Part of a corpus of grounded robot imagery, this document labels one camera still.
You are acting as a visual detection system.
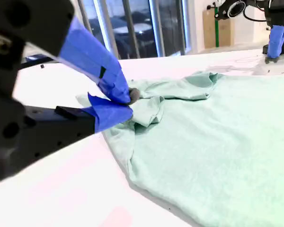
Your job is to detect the glass window with metal frame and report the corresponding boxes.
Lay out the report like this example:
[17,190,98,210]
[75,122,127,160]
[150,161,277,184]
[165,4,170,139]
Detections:
[77,0,193,60]

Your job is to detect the pale green T-shirt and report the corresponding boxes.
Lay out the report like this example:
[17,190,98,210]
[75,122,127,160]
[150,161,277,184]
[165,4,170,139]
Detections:
[75,70,284,227]

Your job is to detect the brown cardboard box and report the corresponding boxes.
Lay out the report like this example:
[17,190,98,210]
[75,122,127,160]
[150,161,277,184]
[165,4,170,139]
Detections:
[202,9,235,49]

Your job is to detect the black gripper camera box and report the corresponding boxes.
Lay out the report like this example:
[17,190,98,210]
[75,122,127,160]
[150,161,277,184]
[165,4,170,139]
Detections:
[214,0,248,20]

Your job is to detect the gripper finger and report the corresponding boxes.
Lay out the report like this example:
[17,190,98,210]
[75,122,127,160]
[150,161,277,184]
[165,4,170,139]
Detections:
[265,24,284,64]
[23,92,134,166]
[0,0,141,105]

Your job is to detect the green upright pole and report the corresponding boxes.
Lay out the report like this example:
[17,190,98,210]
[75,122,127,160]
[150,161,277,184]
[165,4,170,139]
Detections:
[214,19,220,48]

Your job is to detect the black camera cable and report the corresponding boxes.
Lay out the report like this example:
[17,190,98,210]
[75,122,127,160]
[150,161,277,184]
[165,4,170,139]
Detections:
[242,6,269,23]

